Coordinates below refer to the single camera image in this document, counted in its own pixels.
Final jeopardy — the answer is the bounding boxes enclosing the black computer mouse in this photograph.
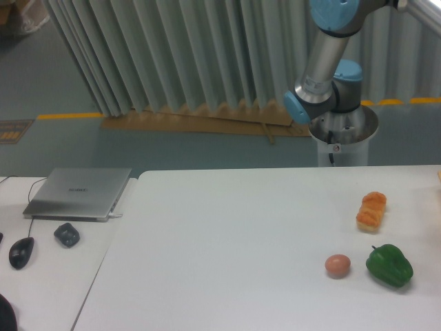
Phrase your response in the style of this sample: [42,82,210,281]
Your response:
[8,237,34,270]

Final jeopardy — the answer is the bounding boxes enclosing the dark sleeved forearm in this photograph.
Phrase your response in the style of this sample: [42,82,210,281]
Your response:
[0,294,18,331]

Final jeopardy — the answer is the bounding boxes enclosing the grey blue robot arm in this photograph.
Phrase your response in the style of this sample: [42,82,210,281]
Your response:
[284,1,440,124]

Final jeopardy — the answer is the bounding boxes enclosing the flat brown cardboard sheet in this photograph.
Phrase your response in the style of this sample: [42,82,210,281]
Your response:
[101,99,310,144]

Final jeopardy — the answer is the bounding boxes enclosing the pale green curtain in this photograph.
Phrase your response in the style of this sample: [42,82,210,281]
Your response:
[45,1,440,117]

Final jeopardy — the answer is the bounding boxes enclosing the white laptop plug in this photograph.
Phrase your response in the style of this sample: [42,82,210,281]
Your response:
[108,212,123,219]

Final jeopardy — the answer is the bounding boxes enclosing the brown egg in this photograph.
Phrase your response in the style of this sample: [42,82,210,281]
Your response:
[325,254,351,277]

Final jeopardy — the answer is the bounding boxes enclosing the orange bread loaf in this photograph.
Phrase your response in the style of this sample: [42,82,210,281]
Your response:
[356,192,387,232]

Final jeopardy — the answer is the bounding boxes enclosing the silver closed laptop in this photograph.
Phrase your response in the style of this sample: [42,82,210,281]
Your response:
[23,168,131,221]

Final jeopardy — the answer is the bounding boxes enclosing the dark grey small gadget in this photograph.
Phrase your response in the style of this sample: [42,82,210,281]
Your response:
[54,223,81,248]

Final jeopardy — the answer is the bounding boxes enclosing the green bell pepper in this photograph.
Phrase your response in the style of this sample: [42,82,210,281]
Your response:
[365,244,413,288]

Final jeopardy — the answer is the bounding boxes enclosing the cardboard box stack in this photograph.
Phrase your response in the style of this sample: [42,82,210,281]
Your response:
[1,0,50,38]

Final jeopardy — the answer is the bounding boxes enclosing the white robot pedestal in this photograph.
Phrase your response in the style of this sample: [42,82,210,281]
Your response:
[309,106,379,167]

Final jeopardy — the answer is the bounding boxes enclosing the black mouse cable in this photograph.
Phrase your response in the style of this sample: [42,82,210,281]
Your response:
[0,174,48,239]

